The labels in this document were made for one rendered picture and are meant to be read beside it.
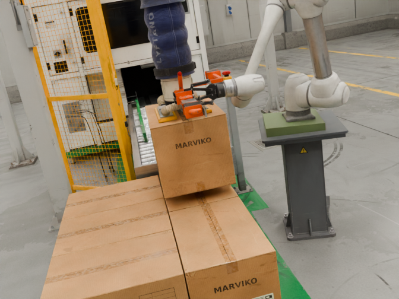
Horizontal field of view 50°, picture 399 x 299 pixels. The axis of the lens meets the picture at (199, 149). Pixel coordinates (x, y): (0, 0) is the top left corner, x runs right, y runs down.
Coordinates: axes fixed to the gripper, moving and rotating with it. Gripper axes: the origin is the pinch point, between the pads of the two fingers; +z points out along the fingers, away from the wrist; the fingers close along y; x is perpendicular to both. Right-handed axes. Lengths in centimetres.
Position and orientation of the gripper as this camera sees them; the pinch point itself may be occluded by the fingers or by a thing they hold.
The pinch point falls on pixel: (184, 96)
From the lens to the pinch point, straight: 216.8
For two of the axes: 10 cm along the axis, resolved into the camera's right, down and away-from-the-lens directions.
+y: 1.5, 9.4, 3.1
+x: -1.8, -2.8, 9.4
